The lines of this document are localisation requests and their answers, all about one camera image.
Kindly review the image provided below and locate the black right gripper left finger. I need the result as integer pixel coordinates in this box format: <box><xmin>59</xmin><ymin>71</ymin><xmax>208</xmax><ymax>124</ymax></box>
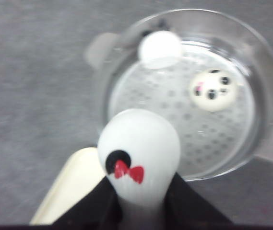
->
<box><xmin>0</xmin><ymin>177</ymin><xmax>122</xmax><ymax>230</ymax></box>

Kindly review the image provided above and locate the beige plastic tray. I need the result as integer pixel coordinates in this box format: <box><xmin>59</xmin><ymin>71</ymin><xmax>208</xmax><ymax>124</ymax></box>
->
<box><xmin>30</xmin><ymin>147</ymin><xmax>105</xmax><ymax>225</ymax></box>

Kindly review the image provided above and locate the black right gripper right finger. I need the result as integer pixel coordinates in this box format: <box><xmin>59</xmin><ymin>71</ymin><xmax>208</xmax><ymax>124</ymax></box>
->
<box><xmin>161</xmin><ymin>173</ymin><xmax>273</xmax><ymax>230</ymax></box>

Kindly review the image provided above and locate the stainless steel steamer pot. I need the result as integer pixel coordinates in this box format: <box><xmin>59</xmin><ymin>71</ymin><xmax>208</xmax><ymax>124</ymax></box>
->
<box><xmin>84</xmin><ymin>9</ymin><xmax>273</xmax><ymax>181</ymax></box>

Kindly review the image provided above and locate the panda bun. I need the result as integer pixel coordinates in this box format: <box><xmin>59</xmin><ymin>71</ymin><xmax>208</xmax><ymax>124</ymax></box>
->
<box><xmin>138</xmin><ymin>30</ymin><xmax>183</xmax><ymax>70</ymax></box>
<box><xmin>97</xmin><ymin>109</ymin><xmax>181</xmax><ymax>230</ymax></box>
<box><xmin>189</xmin><ymin>69</ymin><xmax>239</xmax><ymax>112</ymax></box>

